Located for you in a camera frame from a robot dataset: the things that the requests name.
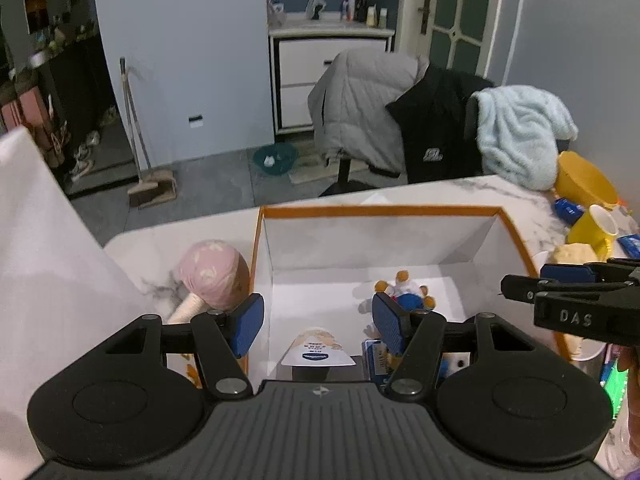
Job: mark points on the hair dryer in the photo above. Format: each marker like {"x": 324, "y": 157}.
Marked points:
{"x": 315, "y": 6}

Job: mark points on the floor mat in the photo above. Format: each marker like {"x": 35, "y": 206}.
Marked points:
{"x": 310, "y": 170}

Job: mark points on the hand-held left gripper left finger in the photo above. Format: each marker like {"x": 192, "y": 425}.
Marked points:
{"x": 247, "y": 325}

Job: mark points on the small bear plush toy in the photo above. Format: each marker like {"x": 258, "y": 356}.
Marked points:
{"x": 407, "y": 290}

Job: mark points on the yellow mug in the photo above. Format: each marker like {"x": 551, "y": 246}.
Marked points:
{"x": 590, "y": 227}

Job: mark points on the white bottle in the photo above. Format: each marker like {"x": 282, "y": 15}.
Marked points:
{"x": 352, "y": 6}

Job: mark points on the orange cardboard box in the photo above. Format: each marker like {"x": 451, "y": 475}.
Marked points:
{"x": 350, "y": 255}

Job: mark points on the white bowl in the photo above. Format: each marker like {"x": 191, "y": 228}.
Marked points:
{"x": 585, "y": 350}

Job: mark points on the wall socket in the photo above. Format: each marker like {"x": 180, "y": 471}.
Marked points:
{"x": 195, "y": 122}

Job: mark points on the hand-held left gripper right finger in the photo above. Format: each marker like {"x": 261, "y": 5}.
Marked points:
{"x": 387, "y": 320}

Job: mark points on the light blue fleece towel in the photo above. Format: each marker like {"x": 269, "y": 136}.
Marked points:
{"x": 520, "y": 130}

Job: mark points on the black jacket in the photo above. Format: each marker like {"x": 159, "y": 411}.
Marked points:
{"x": 440, "y": 125}

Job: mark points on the cream cloth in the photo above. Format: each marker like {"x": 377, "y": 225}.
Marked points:
{"x": 575, "y": 254}

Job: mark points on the black chair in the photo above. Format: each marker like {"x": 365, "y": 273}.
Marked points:
{"x": 345, "y": 170}

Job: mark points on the grey quilted jacket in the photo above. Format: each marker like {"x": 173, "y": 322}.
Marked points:
{"x": 357, "y": 105}

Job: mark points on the white vanity cabinet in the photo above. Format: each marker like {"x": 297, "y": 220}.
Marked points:
{"x": 297, "y": 70}

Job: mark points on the pink bag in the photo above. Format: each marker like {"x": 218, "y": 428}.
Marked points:
{"x": 22, "y": 110}

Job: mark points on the yellow bowl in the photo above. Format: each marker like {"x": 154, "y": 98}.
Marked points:
{"x": 585, "y": 177}

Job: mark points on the toothbrush cup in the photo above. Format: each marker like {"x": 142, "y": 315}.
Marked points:
{"x": 275, "y": 9}

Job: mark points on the green packet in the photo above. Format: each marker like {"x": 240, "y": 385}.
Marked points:
{"x": 615, "y": 385}

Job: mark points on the teal basin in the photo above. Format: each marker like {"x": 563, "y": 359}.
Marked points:
{"x": 275, "y": 160}

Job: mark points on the blue packet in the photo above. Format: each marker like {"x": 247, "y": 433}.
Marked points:
{"x": 376, "y": 360}

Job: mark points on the small jar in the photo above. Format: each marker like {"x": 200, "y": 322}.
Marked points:
{"x": 383, "y": 18}

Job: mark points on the white glass-panel door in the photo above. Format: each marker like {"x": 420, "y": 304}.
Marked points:
{"x": 460, "y": 15}

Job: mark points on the pair of shoes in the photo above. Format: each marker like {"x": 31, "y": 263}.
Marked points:
{"x": 86, "y": 155}

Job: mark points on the cream bottle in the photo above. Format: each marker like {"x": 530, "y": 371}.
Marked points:
{"x": 371, "y": 16}

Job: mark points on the white tube with blue label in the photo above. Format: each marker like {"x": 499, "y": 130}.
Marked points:
{"x": 315, "y": 352}

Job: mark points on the dark shoe cabinet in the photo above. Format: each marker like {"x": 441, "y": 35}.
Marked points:
{"x": 75, "y": 85}

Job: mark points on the dark bottle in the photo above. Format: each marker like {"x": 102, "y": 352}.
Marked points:
{"x": 360, "y": 7}

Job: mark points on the pink mushroom plush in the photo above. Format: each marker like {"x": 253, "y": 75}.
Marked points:
{"x": 210, "y": 270}

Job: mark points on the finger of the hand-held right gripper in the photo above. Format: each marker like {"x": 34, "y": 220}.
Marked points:
{"x": 570, "y": 317}
{"x": 565, "y": 272}

